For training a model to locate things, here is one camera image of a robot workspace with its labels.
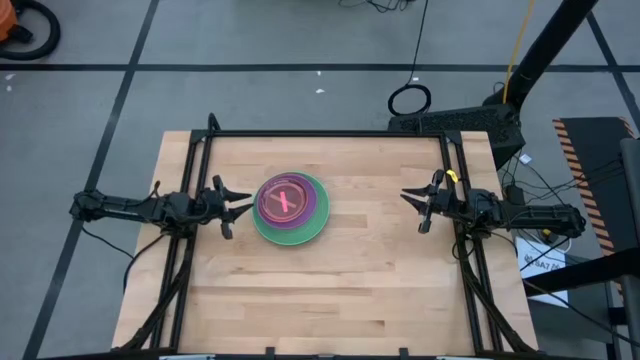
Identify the grey upright post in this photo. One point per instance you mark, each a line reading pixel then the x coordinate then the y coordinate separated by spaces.
pixel 632 210

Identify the small white tag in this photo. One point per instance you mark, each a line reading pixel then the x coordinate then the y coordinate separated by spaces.
pixel 525 159

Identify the black camera stand pole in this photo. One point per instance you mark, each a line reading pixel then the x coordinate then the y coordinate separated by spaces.
pixel 545 45

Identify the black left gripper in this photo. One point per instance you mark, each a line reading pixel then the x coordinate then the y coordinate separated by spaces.
pixel 220 205

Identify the small yellow tag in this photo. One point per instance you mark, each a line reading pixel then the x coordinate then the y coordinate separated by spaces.
pixel 452 175

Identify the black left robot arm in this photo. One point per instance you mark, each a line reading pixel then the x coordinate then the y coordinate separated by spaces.
pixel 130 207

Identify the white paper sign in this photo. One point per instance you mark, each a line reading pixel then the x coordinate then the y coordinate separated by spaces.
pixel 537 275

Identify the black hazard-striped mat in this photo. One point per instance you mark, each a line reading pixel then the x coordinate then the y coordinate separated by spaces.
pixel 590 150

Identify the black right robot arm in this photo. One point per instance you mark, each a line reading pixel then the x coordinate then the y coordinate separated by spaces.
pixel 530 215

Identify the black power adapter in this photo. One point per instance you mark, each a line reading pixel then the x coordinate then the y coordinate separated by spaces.
pixel 515 192

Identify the orange vacuum cleaner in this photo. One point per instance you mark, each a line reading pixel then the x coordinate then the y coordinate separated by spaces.
pixel 6 20

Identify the yellow plug connector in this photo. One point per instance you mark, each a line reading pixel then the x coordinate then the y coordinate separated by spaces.
pixel 547 233

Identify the large green plastic plate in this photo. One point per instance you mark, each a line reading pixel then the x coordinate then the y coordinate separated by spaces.
pixel 300 235

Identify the black aluminium table frame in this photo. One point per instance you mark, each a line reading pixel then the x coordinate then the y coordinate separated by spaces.
pixel 320 133

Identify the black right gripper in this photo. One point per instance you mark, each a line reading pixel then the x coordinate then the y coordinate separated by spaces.
pixel 447 202

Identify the black slanted bar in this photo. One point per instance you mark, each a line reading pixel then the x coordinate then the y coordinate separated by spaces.
pixel 585 272

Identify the purple plastic plate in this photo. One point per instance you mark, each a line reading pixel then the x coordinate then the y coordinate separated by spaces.
pixel 311 205

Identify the small translucent pink plate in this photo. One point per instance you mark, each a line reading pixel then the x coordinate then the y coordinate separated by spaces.
pixel 285 201

